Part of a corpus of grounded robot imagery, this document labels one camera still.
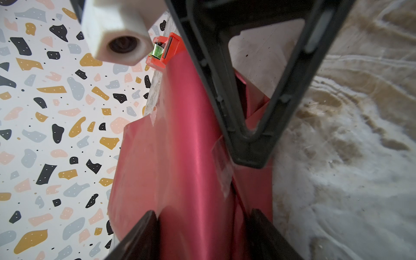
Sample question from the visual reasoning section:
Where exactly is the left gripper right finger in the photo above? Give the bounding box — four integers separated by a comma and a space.
248, 209, 303, 260

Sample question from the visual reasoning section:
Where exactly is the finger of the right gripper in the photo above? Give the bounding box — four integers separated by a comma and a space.
166, 1, 354, 169

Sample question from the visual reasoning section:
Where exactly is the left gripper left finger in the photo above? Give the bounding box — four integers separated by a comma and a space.
106, 210, 160, 260

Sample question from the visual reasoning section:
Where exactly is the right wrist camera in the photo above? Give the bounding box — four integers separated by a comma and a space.
70, 0, 167, 66

